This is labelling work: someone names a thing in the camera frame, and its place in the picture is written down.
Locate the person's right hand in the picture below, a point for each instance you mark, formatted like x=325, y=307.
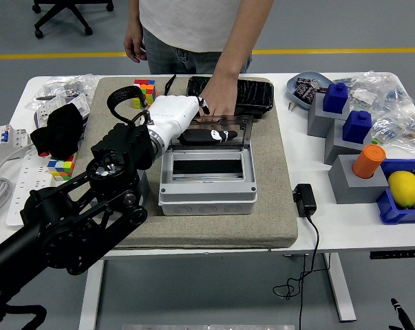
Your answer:
x=135, y=46

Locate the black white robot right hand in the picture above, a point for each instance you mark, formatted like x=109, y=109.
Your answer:
x=403, y=314

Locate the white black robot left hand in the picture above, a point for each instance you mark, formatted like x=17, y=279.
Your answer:
x=172, y=110

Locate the person's left hand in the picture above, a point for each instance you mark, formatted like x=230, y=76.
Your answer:
x=222, y=96

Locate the black textured case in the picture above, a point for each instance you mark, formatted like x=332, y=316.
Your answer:
x=255, y=94

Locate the grey electrical box with lid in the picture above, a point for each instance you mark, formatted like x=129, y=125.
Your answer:
x=207, y=196

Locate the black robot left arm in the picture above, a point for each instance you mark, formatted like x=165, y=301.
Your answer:
x=73, y=223

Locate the person's left forearm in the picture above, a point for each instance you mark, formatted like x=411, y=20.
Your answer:
x=243, y=41

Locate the person's right forearm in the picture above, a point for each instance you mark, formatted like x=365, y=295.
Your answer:
x=134, y=15

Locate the orange cylinder battery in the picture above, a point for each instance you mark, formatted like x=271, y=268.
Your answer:
x=369, y=161

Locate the colourful puzzle cube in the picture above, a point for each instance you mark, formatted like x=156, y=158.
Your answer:
x=148, y=87
x=62, y=166

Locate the black table control panel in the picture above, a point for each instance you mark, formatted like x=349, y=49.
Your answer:
x=398, y=254

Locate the person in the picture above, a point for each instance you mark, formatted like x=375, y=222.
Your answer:
x=193, y=20

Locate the white table leg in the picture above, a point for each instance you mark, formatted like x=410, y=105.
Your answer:
x=92, y=299
x=341, y=292

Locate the small metal pins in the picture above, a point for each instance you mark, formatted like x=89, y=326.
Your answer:
x=291, y=106

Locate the clear plastic parts bag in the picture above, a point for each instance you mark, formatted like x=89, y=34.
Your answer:
x=382, y=89
x=400, y=130
x=66, y=84

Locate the black office chair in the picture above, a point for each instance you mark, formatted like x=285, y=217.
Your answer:
x=61, y=12

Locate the brown snack packet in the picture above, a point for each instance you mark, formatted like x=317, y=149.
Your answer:
x=308, y=81
x=304, y=93

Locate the grey-blue dish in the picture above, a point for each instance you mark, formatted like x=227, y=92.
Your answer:
x=305, y=75

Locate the blue plastic bin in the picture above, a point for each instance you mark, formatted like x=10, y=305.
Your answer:
x=389, y=209

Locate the black cloth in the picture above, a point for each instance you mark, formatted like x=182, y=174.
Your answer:
x=59, y=130

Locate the blue block with knob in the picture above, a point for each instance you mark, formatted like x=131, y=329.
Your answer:
x=336, y=98
x=356, y=127

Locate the white socket panel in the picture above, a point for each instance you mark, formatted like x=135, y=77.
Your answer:
x=42, y=111

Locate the yellow lemon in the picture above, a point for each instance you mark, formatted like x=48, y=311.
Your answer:
x=404, y=189

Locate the black power adapter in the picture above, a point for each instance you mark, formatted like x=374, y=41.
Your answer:
x=305, y=199

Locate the grey-brown fabric mat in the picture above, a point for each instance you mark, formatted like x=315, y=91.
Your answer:
x=228, y=230

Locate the white circuit breaker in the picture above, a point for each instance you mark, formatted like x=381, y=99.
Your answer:
x=7, y=141

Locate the small green piece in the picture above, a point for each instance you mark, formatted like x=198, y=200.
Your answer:
x=375, y=141

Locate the white power strip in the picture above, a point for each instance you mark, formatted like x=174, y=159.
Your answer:
x=28, y=178

